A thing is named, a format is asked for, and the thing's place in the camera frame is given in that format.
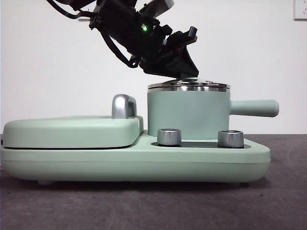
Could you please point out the glass pot lid green knob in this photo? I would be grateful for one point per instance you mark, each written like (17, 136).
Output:
(206, 84)

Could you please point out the white wall socket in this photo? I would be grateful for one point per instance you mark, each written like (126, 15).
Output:
(301, 9)

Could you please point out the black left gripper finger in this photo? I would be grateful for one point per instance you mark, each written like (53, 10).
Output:
(163, 67)
(188, 64)

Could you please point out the silver control knob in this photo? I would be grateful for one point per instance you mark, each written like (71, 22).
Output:
(230, 139)
(169, 137)

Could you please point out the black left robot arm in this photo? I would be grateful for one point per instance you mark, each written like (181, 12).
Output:
(124, 24)

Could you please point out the mint green griddle lid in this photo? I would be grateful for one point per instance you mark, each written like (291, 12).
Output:
(72, 130)

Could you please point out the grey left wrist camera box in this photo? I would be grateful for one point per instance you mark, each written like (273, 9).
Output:
(158, 6)

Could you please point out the mint green breakfast machine base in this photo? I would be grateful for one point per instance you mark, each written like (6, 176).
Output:
(144, 165)

